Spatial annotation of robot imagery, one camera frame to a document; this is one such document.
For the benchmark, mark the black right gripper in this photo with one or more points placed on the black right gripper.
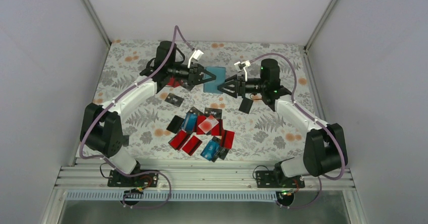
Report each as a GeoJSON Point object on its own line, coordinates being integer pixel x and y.
{"type": "Point", "coordinates": [241, 90]}

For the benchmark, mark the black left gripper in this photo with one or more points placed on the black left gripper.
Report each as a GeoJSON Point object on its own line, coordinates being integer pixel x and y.
{"type": "Point", "coordinates": [195, 70]}

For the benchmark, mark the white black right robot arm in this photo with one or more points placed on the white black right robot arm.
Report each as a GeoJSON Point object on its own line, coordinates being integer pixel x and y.
{"type": "Point", "coordinates": [325, 147]}

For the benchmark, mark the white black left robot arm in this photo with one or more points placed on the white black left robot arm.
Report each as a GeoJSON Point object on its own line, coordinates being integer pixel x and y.
{"type": "Point", "coordinates": [102, 129]}

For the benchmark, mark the plain black card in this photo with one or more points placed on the plain black card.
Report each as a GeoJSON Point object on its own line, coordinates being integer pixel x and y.
{"type": "Point", "coordinates": [246, 105]}

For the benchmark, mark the red card with black stripe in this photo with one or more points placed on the red card with black stripe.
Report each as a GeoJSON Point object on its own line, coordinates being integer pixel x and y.
{"type": "Point", "coordinates": [174, 83]}

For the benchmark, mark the black VIP card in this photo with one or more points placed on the black VIP card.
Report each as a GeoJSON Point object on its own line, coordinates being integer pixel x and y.
{"type": "Point", "coordinates": [174, 100]}

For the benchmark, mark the red white glossy card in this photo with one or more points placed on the red white glossy card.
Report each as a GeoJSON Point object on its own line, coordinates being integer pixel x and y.
{"type": "Point", "coordinates": [205, 124]}

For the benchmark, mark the red card front left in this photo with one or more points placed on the red card front left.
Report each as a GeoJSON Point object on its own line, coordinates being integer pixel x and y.
{"type": "Point", "coordinates": [178, 141]}

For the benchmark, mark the floral patterned table mat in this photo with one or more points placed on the floral patterned table mat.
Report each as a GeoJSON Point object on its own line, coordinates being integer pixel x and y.
{"type": "Point", "coordinates": [260, 135]}

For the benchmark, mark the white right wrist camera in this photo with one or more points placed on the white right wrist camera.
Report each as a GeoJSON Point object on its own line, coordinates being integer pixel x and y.
{"type": "Point", "coordinates": [242, 67]}

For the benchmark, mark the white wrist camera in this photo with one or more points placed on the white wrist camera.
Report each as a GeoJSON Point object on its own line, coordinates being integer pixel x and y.
{"type": "Point", "coordinates": [242, 67]}
{"type": "Point", "coordinates": [196, 55]}

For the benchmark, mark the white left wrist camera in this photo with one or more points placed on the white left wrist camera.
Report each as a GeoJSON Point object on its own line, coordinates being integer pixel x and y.
{"type": "Point", "coordinates": [196, 55]}

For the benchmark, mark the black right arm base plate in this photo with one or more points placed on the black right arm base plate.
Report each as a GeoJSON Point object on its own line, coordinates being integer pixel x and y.
{"type": "Point", "coordinates": [268, 179]}

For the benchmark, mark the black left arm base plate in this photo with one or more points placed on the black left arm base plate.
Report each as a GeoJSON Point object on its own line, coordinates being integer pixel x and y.
{"type": "Point", "coordinates": [118, 180]}

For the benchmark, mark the aluminium frame rail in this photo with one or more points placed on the aluminium frame rail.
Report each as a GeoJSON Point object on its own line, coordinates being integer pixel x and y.
{"type": "Point", "coordinates": [183, 174]}

